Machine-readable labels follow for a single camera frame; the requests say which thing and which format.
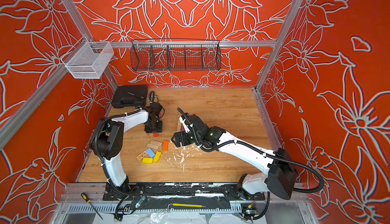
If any black wire basket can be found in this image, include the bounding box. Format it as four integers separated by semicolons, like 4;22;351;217
130;39;222;72

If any black plastic tool case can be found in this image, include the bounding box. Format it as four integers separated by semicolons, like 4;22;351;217
111;85;148;108

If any white mesh basket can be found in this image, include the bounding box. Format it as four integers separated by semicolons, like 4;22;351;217
60;36;114;80

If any blue block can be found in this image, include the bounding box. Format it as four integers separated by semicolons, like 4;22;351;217
146;148;155;159

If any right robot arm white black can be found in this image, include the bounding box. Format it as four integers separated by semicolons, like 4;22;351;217
171;108;325;200

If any yellow block upright lower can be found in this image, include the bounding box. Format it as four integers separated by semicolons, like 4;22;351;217
153;151;162;163

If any orange block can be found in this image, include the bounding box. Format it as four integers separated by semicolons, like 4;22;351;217
161;140;170;151

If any yellow pencil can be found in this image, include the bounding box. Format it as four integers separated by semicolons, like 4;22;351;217
172;203;204;208

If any natural wood block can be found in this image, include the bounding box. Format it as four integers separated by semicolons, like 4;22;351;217
147;143;159;150
150;140;163;147
177;122;182;131

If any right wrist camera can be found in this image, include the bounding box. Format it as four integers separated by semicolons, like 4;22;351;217
179;116;192;133

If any yellow black screwdriver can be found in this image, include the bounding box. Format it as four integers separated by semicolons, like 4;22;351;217
80;193;103;220

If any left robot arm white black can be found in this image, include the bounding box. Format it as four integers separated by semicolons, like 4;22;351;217
89;91;165;196

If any yellow block bottom left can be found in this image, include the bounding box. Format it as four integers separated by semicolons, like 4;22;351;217
142;158;153;164

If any printed wooden block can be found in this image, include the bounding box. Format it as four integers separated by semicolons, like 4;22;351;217
137;151;148;161

